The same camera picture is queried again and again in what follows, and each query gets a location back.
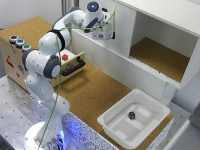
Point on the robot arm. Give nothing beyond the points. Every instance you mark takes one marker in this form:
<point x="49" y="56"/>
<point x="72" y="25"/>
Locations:
<point x="41" y="63"/>

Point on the purple block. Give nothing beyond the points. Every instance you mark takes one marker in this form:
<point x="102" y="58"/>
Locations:
<point x="131" y="115"/>

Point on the green button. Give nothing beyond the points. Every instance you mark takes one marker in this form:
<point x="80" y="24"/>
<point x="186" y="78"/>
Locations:
<point x="26" y="47"/>

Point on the white sliding door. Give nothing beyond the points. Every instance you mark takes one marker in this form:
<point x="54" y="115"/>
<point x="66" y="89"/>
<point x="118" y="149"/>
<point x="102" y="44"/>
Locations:
<point x="123" y="30"/>

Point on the white cabinet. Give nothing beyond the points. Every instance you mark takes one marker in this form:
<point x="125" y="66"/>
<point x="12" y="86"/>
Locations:
<point x="156" y="13"/>

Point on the red button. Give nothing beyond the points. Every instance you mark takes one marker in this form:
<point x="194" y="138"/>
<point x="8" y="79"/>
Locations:
<point x="13" y="38"/>

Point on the wooden drawer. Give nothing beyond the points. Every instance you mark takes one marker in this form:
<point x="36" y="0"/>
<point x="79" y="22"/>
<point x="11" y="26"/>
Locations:
<point x="75" y="60"/>

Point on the blue button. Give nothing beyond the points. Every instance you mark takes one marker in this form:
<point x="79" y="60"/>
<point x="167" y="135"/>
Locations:
<point x="20" y="42"/>

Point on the white plastic box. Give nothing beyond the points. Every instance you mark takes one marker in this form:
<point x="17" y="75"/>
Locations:
<point x="133" y="116"/>

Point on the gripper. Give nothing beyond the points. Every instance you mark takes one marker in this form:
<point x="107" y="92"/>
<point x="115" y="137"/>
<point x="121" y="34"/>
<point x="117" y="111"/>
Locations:
<point x="101" y="33"/>

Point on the wooden drawer box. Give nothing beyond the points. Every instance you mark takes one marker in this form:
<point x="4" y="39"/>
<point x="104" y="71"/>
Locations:
<point x="31" y="28"/>

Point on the pink block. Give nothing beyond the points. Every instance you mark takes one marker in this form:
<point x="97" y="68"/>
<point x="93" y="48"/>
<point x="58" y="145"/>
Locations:
<point x="65" y="57"/>

